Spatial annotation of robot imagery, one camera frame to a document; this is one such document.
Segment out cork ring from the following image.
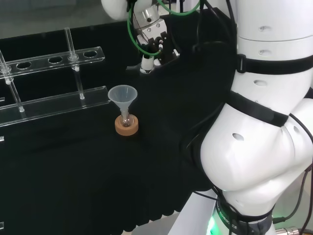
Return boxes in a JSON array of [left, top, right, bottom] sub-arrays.
[[114, 115, 140, 136]]

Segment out grey cable with plug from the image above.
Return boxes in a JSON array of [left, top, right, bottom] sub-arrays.
[[271, 205, 313, 224]]

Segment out translucent plastic funnel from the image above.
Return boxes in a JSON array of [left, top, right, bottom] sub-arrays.
[[108, 84, 138, 121]]

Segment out small round-bottom glass flask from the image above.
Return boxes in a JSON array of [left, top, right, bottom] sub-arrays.
[[120, 111, 134, 128]]

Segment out clear acrylic funnel stand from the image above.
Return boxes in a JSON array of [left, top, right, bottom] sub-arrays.
[[0, 26, 111, 128]]

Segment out metal cable connector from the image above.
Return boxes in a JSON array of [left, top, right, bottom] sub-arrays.
[[275, 227, 303, 235]]

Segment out black bench cloth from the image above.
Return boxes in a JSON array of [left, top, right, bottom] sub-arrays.
[[0, 7, 238, 232]]

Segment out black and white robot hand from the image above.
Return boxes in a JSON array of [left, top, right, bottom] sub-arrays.
[[135, 19, 182, 74]]

